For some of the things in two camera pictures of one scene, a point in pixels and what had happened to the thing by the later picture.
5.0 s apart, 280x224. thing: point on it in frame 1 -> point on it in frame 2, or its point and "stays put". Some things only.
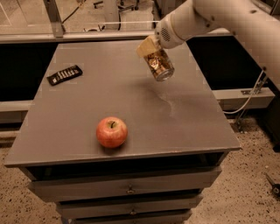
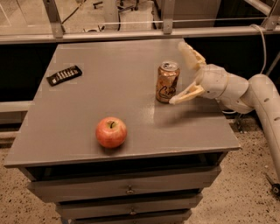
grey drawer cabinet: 110,144 stays put
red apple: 111,132 stays put
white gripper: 165,32 -> 212,80
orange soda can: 160,66 -> 166,81
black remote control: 64,74 stays put
